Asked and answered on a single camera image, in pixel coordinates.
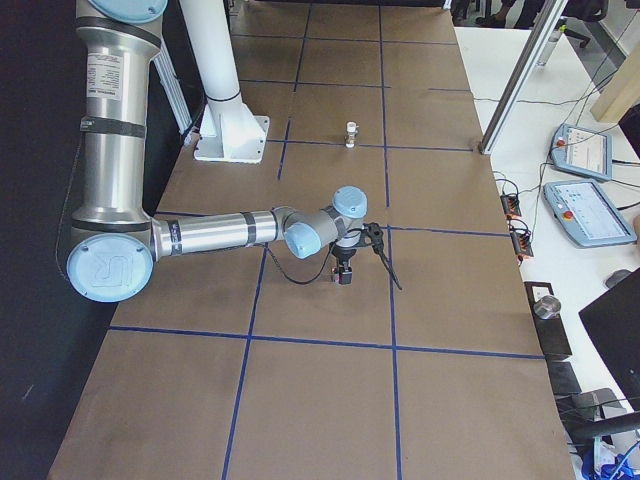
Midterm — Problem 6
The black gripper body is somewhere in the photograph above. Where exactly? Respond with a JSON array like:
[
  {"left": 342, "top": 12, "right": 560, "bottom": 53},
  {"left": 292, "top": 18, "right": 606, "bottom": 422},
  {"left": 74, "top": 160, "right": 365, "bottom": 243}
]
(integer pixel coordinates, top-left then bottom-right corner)
[{"left": 332, "top": 244, "right": 358, "bottom": 263}]

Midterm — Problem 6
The white brass PPR valve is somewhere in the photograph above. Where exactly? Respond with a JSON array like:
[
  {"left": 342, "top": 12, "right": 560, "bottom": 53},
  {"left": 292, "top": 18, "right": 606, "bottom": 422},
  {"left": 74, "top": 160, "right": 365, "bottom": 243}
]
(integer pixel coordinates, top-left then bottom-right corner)
[{"left": 344, "top": 121, "right": 359, "bottom": 149}]

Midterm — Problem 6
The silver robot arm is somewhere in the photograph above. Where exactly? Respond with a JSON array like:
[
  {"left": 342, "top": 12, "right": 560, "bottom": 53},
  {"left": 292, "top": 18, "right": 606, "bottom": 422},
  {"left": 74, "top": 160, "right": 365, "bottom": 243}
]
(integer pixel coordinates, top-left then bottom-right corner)
[{"left": 66, "top": 1, "right": 368, "bottom": 303}]

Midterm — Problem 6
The brown paper table cover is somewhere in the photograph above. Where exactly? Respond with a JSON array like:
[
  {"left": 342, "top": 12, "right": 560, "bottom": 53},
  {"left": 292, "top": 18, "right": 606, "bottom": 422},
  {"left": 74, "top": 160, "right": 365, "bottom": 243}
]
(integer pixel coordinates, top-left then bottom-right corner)
[{"left": 49, "top": 2, "right": 574, "bottom": 479}]

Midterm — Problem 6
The orange black connector block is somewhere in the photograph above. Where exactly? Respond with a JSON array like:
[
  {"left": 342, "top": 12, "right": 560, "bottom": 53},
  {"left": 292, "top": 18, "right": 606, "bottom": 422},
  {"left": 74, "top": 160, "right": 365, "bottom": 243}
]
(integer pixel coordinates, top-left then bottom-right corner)
[{"left": 500, "top": 193, "right": 521, "bottom": 220}]

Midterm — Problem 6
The steel cylinder weight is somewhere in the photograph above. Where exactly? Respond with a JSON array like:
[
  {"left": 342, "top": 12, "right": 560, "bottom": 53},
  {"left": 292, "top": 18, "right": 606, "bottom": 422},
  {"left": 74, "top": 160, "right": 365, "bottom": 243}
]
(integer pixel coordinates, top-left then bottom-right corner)
[{"left": 533, "top": 295, "right": 561, "bottom": 320}]

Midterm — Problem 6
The black box under cylinder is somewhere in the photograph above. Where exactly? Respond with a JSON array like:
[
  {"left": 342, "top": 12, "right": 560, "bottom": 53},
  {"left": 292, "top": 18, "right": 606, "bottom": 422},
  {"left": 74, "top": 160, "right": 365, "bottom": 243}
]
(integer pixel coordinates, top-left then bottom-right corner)
[{"left": 524, "top": 281, "right": 572, "bottom": 361}]

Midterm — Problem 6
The near teach pendant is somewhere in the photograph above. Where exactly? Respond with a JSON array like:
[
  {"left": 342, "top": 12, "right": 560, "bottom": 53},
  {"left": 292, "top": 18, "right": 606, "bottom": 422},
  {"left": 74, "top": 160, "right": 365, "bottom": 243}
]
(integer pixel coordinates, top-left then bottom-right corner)
[{"left": 543, "top": 179, "right": 637, "bottom": 248}]

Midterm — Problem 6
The teach pendant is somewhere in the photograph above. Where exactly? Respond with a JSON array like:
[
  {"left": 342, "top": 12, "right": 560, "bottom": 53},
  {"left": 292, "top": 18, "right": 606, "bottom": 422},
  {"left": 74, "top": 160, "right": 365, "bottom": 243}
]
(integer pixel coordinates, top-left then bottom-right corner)
[
  {"left": 549, "top": 123, "right": 613, "bottom": 182},
  {"left": 543, "top": 179, "right": 637, "bottom": 248}
]

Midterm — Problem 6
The far teach pendant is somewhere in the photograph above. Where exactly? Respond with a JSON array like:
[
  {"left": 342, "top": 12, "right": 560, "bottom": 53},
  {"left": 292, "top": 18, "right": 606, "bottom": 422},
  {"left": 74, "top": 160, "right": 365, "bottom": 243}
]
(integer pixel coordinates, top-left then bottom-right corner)
[{"left": 549, "top": 123, "right": 613, "bottom": 182}]

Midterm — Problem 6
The black laptop corner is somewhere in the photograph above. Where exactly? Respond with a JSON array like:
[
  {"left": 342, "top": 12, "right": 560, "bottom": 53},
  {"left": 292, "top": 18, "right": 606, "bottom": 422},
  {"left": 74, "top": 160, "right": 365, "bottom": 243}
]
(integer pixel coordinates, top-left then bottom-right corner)
[{"left": 579, "top": 270, "right": 640, "bottom": 411}]

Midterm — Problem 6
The black computer mouse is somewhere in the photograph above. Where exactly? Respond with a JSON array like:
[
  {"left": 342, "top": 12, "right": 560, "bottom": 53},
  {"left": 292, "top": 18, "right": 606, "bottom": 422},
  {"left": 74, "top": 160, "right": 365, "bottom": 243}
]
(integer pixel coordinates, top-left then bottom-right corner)
[{"left": 605, "top": 269, "right": 632, "bottom": 289}]

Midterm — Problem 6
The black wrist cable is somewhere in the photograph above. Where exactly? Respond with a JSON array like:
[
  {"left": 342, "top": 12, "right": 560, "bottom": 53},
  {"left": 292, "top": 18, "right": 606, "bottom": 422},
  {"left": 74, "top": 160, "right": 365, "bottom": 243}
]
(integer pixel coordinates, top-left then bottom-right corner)
[{"left": 267, "top": 222, "right": 404, "bottom": 292}]

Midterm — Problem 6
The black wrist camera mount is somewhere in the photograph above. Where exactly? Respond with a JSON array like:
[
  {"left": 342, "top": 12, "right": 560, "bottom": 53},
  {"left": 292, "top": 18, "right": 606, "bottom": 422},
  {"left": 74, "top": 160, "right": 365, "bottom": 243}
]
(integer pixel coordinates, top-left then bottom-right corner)
[{"left": 365, "top": 222, "right": 384, "bottom": 254}]

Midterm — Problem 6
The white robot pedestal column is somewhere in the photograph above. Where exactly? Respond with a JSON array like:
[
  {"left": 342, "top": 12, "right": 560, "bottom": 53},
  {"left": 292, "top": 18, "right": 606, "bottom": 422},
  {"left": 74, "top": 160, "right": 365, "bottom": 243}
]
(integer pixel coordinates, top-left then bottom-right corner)
[{"left": 180, "top": 0, "right": 270, "bottom": 164}]

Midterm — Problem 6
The aluminium frame post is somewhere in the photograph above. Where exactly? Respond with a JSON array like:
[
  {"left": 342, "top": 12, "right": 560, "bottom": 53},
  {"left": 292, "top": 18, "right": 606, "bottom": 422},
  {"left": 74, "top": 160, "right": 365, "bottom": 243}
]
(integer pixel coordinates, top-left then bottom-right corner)
[{"left": 478, "top": 0, "right": 567, "bottom": 155}]

